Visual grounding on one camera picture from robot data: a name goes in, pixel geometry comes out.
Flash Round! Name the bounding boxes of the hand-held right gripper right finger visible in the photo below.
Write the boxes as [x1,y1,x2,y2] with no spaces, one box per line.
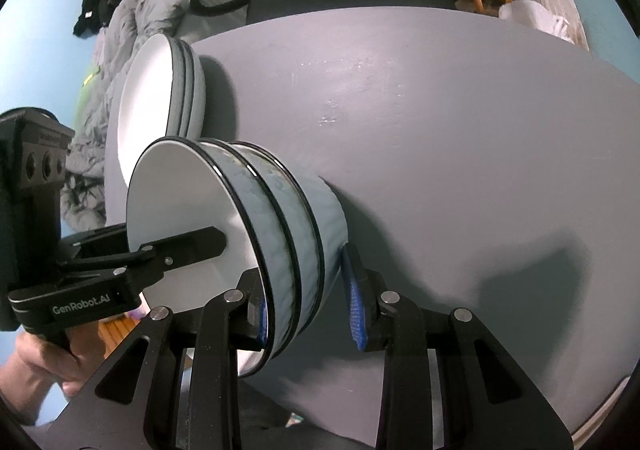
[341,244,573,450]

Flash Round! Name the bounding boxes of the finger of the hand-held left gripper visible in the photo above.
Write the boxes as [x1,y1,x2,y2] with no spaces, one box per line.
[120,226,227,289]
[57,224,130,261]

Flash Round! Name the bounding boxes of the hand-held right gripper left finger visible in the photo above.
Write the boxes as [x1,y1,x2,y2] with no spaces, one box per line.
[45,270,271,450]

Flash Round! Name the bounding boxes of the blue-grey bowl black rim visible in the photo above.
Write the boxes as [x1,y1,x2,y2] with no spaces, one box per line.
[126,136,301,379]
[202,139,325,356]
[235,142,348,325]

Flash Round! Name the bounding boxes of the person's left forearm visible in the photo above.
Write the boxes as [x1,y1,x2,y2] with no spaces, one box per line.
[0,370,48,431]

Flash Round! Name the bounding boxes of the person's left hand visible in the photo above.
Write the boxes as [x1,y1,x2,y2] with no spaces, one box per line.
[7,322,107,399]

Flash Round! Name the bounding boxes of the grey quilted blanket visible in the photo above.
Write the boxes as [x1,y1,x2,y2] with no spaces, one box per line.
[60,0,166,235]

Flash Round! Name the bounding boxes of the green cloth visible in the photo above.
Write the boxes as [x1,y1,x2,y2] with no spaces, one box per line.
[80,62,108,95]

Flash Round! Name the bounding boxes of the black clothing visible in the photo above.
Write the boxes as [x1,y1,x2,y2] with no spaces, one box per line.
[72,0,131,38]

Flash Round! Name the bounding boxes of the white plastic bag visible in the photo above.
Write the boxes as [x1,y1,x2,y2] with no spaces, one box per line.
[497,0,576,43]

